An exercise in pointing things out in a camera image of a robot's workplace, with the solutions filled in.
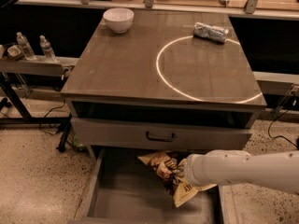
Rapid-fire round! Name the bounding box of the brown sea salt chip bag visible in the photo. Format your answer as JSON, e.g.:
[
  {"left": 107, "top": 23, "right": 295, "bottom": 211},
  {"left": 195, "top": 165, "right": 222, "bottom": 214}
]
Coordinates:
[{"left": 137, "top": 151, "right": 216, "bottom": 207}]

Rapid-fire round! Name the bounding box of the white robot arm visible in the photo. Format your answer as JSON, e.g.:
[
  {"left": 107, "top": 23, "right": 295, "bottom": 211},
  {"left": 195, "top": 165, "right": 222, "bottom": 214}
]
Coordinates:
[{"left": 184, "top": 150, "right": 299, "bottom": 195}]

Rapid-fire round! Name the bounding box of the grey metal drawer cabinet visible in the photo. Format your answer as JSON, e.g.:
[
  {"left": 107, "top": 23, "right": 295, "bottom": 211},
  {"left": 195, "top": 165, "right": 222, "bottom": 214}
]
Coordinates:
[{"left": 60, "top": 8, "right": 267, "bottom": 170}]

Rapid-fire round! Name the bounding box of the open middle drawer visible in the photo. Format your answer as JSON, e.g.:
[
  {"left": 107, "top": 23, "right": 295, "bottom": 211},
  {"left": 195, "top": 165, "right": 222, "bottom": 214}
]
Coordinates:
[{"left": 68, "top": 147, "right": 224, "bottom": 224}]

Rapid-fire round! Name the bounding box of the silver foil snack bag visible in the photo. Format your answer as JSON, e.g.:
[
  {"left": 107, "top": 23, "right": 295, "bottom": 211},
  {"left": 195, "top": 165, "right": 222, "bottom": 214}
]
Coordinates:
[{"left": 192, "top": 22, "right": 229, "bottom": 43}]

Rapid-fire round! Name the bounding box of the white ceramic bowl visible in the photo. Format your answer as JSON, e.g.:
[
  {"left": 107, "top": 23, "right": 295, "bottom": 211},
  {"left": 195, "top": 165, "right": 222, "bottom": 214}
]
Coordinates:
[{"left": 103, "top": 7, "right": 135, "bottom": 34}]

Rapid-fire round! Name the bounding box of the grey side shelf bench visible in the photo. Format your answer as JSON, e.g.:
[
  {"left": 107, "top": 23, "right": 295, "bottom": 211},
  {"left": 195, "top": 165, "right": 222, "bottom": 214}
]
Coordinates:
[{"left": 0, "top": 56, "right": 78, "bottom": 125}]

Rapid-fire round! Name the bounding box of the right clear water bottle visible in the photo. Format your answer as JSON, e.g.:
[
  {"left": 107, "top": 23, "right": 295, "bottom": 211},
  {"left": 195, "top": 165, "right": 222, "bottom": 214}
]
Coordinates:
[{"left": 39, "top": 35, "right": 57, "bottom": 63}]

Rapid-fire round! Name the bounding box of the clear water bottle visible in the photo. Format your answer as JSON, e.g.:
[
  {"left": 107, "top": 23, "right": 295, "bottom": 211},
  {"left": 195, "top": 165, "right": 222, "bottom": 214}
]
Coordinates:
[
  {"left": 17, "top": 32, "right": 36, "bottom": 61},
  {"left": 39, "top": 35, "right": 57, "bottom": 63}
]

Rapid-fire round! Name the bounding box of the left clear water bottle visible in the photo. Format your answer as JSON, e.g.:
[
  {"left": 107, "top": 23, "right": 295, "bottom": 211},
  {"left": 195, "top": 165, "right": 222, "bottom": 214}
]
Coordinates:
[{"left": 17, "top": 32, "right": 36, "bottom": 61}]

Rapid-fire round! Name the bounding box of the small bowl on side shelf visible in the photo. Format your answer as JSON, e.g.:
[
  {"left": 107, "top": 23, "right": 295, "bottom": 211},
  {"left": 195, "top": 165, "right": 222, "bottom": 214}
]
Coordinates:
[{"left": 3, "top": 44, "right": 23, "bottom": 61}]

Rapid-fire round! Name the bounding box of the closed top drawer with handle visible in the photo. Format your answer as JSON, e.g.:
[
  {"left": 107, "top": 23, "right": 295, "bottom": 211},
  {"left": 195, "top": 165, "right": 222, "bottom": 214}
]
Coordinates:
[{"left": 71, "top": 118, "right": 251, "bottom": 153}]

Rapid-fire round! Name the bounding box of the black floor cable right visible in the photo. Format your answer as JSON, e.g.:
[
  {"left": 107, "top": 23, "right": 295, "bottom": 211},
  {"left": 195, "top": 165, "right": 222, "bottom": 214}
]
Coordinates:
[{"left": 267, "top": 107, "right": 299, "bottom": 151}]

